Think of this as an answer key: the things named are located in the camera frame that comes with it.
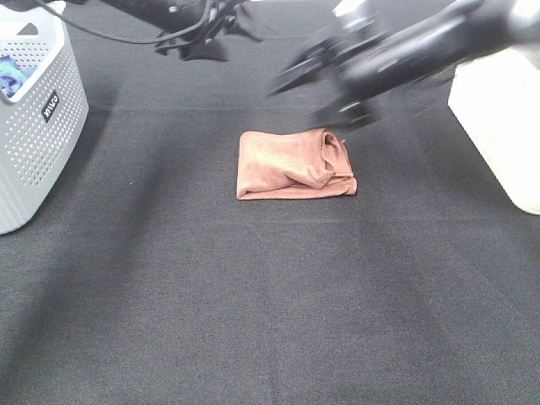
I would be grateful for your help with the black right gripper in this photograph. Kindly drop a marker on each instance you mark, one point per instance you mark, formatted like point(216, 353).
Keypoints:
point(364, 64)

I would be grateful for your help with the brown microfibre towel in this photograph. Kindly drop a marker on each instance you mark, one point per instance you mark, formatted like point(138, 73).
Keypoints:
point(304, 165)

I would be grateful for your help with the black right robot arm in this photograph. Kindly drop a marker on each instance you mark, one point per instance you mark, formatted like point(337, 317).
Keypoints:
point(460, 32)

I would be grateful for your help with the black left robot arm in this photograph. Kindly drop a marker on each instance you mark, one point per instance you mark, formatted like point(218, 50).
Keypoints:
point(191, 27)

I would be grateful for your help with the white woven storage basket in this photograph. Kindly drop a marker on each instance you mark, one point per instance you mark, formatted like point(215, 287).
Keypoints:
point(496, 101)

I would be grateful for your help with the grey perforated laundry basket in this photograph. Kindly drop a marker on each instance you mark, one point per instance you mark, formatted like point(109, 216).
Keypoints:
point(42, 121)

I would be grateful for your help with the blue cloth in basket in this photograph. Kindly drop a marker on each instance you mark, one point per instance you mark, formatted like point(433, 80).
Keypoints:
point(13, 76)

